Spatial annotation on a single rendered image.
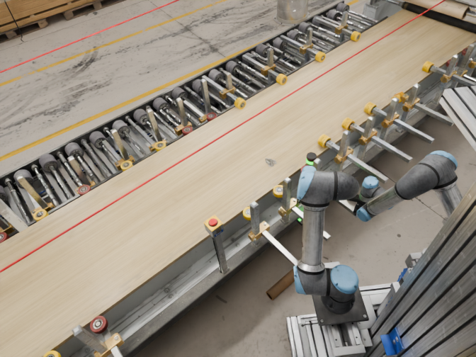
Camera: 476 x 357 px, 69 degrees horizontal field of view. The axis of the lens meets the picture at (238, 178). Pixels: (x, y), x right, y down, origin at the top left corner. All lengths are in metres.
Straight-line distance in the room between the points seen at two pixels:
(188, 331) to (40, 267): 1.14
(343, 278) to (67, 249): 1.56
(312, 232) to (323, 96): 1.66
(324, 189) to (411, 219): 2.07
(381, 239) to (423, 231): 0.37
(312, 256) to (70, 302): 1.30
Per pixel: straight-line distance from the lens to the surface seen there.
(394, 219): 3.34
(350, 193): 1.41
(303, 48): 3.36
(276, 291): 2.77
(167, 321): 2.11
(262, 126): 2.62
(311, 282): 1.52
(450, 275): 1.07
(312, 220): 1.42
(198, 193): 2.24
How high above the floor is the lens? 2.65
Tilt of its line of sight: 50 degrees down
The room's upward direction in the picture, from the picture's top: 7 degrees counter-clockwise
